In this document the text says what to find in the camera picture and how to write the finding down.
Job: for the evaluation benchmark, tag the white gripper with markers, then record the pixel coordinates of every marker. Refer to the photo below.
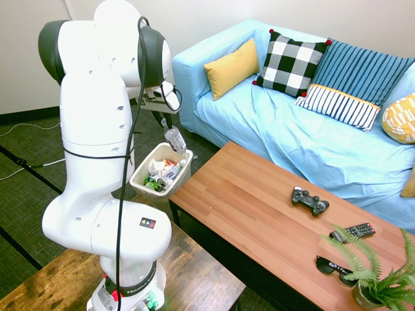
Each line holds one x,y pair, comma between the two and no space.
155,104

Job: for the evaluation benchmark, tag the clear plastic bottle purple label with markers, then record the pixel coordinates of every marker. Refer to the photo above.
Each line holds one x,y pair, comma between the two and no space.
175,140

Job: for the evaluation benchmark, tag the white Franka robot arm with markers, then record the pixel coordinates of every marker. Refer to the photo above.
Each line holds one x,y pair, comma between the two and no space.
94,129

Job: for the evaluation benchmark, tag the white plastic trash bin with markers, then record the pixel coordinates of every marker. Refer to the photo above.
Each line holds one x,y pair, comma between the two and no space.
172,191

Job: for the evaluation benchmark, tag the red snack wrapper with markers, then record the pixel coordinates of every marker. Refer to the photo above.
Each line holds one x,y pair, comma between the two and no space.
168,161

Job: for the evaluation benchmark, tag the crumpled white paper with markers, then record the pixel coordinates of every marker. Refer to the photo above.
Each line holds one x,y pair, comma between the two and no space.
156,166

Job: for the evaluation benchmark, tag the crushed silver blue can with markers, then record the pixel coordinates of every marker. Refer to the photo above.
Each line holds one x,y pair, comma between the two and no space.
172,171

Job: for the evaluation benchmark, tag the green plastic wrapper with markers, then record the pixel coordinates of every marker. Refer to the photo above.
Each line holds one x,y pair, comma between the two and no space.
149,180

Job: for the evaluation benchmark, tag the green drink can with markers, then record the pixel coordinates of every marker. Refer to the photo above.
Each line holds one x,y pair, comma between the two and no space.
161,184

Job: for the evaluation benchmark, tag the mustard yellow pillow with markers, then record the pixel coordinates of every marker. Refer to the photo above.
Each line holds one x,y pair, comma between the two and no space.
231,69

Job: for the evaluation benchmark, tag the light blue sofa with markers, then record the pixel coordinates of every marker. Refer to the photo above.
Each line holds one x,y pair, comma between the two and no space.
291,139

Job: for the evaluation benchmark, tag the wooden coffee table black legs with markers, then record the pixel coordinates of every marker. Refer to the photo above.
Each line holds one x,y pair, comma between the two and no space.
259,207

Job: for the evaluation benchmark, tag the black white checkered pillow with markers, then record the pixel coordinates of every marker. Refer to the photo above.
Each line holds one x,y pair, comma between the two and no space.
290,63

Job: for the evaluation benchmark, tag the rustic dark wood table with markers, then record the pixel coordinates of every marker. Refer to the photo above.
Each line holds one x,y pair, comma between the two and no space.
194,278

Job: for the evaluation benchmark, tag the black game controller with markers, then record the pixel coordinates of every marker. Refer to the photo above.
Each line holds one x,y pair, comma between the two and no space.
309,201

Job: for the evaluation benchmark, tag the blue striped pillow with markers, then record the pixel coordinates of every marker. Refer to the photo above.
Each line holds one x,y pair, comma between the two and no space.
360,74

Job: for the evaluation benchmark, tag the black sunglasses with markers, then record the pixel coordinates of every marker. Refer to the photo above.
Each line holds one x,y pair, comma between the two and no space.
327,265

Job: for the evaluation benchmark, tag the black TV remote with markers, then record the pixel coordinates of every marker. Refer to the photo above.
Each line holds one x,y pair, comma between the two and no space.
356,230

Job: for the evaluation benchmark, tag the yellow white patterned bolster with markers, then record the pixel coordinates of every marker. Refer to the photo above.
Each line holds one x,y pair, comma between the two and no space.
400,120

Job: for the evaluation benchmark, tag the mustard striped bolster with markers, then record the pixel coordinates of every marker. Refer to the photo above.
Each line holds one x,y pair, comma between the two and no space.
410,184

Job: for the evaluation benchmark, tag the potted green fern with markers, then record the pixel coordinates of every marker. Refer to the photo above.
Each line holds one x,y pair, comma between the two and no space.
373,285

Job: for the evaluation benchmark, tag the black camera stand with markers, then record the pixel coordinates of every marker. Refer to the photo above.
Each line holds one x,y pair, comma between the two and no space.
32,169

